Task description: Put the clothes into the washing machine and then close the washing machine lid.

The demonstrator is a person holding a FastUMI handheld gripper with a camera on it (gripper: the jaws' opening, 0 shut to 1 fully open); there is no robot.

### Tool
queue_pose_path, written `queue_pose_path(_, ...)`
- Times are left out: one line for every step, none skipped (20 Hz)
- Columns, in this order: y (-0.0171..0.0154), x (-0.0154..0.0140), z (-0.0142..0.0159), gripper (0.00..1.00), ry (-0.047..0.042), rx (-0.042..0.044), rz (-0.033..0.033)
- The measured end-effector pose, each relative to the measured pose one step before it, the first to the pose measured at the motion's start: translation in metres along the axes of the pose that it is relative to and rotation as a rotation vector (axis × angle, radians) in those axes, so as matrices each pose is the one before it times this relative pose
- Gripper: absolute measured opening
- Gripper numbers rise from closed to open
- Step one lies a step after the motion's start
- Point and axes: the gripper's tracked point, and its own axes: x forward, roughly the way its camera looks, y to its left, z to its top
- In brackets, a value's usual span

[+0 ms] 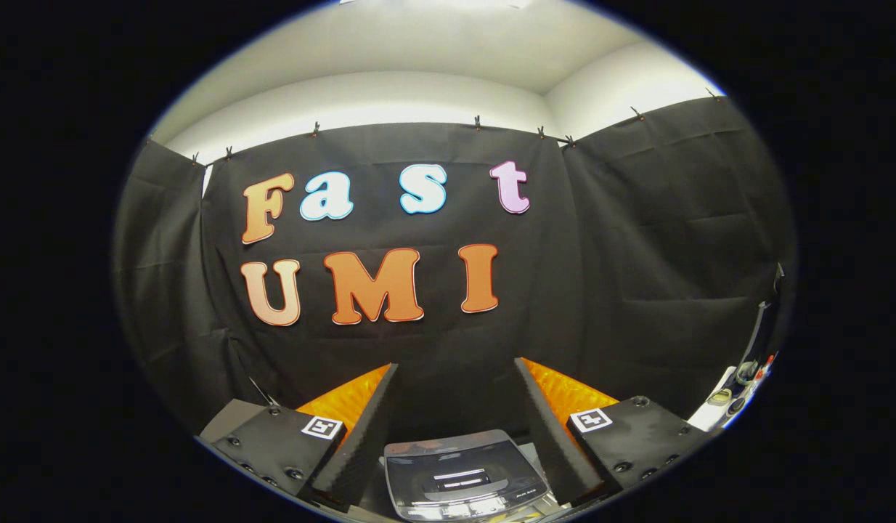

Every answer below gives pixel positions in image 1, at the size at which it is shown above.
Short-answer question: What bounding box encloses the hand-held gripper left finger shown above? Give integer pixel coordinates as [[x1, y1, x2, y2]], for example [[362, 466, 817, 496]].
[[205, 363, 399, 508]]

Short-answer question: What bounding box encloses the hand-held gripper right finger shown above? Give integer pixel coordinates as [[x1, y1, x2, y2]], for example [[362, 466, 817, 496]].
[[513, 357, 717, 508]]

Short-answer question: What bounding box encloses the dark washing machine lid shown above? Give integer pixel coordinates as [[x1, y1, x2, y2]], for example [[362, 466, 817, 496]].
[[384, 429, 549, 522]]

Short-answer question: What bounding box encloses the grey cabinet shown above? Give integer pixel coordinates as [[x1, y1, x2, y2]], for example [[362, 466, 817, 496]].
[[200, 398, 269, 442]]

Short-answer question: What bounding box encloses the white shelf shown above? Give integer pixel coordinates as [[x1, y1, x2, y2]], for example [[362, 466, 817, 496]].
[[686, 363, 754, 433]]

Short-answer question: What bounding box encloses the black backdrop cloth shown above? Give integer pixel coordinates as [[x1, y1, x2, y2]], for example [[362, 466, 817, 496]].
[[114, 96, 796, 437]]

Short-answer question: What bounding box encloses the row of black cloth clips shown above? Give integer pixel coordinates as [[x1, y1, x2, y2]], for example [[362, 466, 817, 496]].
[[190, 87, 719, 165]]

